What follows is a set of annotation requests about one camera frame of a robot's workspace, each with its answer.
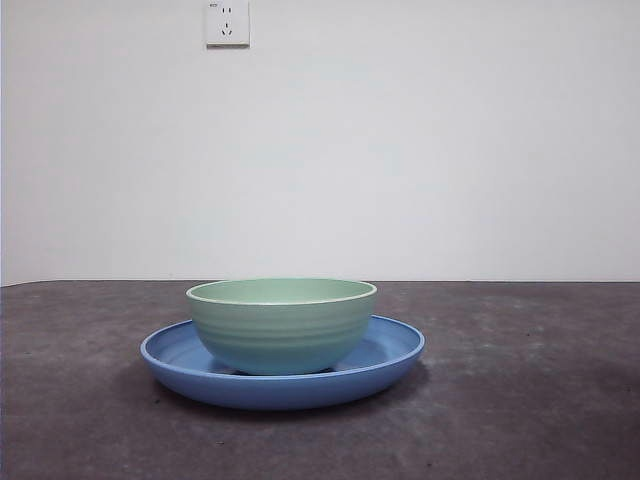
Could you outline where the white wall socket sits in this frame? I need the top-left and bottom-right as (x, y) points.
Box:
(206, 0), (251, 49)

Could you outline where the green ribbed bowl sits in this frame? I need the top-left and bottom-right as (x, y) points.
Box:
(185, 277), (379, 376)

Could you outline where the blue round plate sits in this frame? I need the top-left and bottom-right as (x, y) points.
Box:
(139, 314), (427, 412)

